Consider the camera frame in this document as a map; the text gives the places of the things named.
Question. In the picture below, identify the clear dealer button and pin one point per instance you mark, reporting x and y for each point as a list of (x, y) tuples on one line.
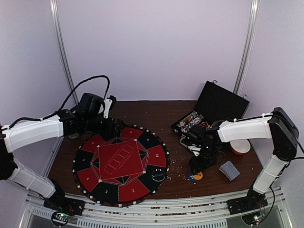
[(158, 175)]

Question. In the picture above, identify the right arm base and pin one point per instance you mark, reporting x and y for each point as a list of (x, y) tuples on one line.
[(245, 204)]

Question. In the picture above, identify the orange white bowl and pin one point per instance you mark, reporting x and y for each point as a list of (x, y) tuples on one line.
[(240, 147)]

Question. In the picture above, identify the blue small blind button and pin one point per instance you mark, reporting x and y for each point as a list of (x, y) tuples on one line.
[(191, 178)]

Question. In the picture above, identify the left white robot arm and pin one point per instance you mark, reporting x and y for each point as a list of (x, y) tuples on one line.
[(62, 123)]

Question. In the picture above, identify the red black triangle card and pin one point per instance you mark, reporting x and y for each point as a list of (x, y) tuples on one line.
[(204, 125)]

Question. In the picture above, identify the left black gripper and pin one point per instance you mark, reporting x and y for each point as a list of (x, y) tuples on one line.
[(109, 129)]

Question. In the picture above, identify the orange big blind button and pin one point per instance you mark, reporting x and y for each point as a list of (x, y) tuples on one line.
[(198, 176)]

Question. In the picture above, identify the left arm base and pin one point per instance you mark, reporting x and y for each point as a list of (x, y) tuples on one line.
[(67, 205)]

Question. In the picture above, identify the black poker chip case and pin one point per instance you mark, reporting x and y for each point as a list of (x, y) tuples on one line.
[(215, 104)]

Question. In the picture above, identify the right aluminium frame post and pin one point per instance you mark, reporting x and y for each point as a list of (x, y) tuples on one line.
[(249, 41)]

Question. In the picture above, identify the aluminium frame post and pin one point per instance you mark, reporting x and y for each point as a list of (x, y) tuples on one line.
[(60, 41), (249, 41)]

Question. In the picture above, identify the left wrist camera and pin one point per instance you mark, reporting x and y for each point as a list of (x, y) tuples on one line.
[(108, 105)]

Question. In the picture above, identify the front aluminium rail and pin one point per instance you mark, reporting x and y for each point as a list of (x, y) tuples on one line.
[(197, 212)]

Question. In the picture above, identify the chip row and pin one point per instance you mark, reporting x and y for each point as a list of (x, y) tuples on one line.
[(195, 121), (188, 119)]

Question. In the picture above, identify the back left chip row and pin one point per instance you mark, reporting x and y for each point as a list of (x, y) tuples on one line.
[(188, 119)]

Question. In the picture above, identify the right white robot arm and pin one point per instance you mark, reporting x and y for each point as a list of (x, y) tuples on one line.
[(276, 127)]

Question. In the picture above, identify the left aluminium frame post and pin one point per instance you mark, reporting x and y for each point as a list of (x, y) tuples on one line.
[(60, 41)]

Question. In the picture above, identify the front left chip row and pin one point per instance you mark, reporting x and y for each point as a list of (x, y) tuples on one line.
[(195, 121)]

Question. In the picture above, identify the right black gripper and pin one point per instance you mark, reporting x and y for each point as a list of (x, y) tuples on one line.
[(198, 162)]

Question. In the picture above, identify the round red black poker mat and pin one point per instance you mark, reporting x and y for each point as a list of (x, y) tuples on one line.
[(116, 170)]

